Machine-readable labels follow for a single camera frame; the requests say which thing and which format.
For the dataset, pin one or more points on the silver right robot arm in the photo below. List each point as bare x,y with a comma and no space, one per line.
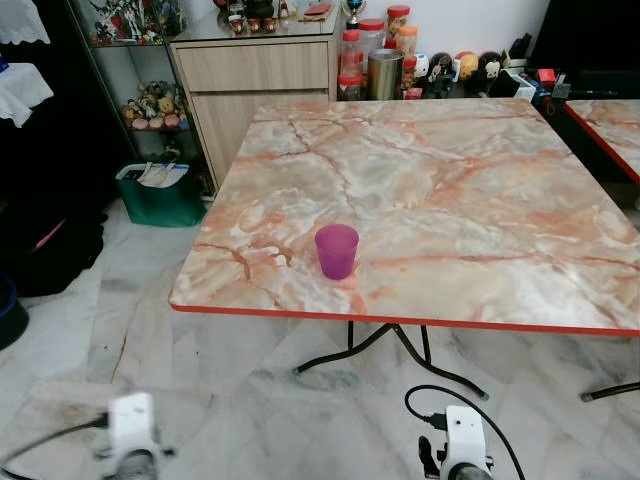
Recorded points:
470,473

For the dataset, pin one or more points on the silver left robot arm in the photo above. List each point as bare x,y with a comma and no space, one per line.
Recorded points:
134,469

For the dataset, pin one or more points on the black metal table legs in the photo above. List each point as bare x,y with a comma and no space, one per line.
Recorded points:
425,355

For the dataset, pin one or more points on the black leg of red-edged table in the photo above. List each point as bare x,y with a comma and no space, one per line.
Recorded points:
612,390

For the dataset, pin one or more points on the purple plastic cup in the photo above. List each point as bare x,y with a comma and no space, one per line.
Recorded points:
336,252

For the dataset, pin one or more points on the marble pattern folding table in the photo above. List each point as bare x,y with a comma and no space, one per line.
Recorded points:
430,190

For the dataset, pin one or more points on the green bag with papers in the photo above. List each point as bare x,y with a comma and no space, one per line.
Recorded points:
165,203

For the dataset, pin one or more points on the marble table with red edge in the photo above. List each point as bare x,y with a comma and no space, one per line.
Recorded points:
612,125

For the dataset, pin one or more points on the stainless steel tumbler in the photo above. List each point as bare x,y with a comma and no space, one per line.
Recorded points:
385,75

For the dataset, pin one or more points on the black and white plush figure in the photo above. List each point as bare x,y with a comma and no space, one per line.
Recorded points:
488,70

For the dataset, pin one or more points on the yellow round plush toy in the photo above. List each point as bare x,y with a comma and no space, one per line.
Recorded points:
467,65

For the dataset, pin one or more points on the tall red lidded bottle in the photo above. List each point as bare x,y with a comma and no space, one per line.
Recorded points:
350,55

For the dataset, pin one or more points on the clear jar with red lid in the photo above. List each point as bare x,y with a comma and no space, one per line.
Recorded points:
372,38

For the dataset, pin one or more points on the light wooden drawer cabinet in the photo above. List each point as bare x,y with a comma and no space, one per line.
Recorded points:
250,70

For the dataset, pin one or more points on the orange snack jar red lid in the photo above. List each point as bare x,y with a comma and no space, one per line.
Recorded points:
398,20

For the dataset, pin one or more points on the group of plush toys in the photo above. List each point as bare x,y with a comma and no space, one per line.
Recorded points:
155,108

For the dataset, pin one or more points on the black television screen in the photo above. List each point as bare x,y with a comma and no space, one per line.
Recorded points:
590,35

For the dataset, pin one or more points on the black hanging clothes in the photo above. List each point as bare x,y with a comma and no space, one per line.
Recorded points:
40,220

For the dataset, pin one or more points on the glass display shelf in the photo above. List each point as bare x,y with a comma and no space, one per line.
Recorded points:
140,60

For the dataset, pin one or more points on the white lace cloth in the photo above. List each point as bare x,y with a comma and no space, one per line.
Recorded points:
22,92

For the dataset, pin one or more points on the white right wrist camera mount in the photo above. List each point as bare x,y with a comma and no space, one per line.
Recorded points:
466,438

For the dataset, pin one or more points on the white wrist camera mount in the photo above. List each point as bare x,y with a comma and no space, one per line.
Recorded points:
466,438
134,422

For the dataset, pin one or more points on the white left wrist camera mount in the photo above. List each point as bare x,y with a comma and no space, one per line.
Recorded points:
134,422

